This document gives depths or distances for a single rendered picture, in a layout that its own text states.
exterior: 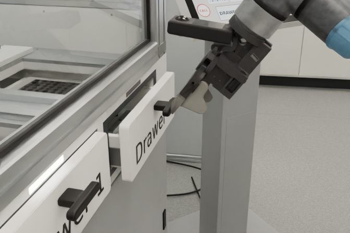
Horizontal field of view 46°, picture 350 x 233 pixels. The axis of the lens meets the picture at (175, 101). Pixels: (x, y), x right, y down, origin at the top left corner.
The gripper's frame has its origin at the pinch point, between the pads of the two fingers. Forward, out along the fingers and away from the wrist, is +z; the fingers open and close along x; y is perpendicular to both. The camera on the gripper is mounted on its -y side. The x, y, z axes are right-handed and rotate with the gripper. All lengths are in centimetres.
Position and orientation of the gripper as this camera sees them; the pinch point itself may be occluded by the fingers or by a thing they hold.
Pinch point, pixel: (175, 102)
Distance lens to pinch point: 78.4
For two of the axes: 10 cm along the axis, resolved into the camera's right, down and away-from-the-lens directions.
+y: 7.9, 6.1, 0.3
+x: 2.6, -3.7, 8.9
